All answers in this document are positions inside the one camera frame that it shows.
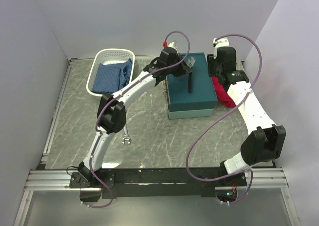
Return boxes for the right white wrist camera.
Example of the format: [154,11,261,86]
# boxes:
[213,37,229,57]

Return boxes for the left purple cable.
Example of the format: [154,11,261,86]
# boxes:
[88,30,191,209]

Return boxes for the blue checkered cloth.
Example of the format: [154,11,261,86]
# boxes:
[91,58,133,94]

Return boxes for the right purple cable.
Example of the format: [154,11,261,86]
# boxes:
[186,33,263,205]

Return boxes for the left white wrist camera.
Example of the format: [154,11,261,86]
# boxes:
[163,41,178,51]

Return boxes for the white plastic basket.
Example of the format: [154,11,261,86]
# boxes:
[86,48,135,96]

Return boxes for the magenta cloth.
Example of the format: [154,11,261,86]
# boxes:
[211,76,236,108]

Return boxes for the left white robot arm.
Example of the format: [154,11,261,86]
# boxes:
[78,46,192,187]

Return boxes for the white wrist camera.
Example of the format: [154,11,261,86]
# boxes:
[213,37,229,57]
[163,41,178,51]

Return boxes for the purple cable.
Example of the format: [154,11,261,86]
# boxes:
[186,33,263,205]
[88,30,191,209]

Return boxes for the silver open-end wrench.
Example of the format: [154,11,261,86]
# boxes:
[122,125,132,145]

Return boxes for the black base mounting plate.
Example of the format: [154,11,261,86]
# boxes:
[69,168,247,202]

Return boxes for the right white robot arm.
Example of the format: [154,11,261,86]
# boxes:
[207,46,286,186]

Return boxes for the black adjustable wrench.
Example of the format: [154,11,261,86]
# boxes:
[187,57,196,93]

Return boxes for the teal storage box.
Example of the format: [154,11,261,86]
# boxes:
[166,52,218,120]

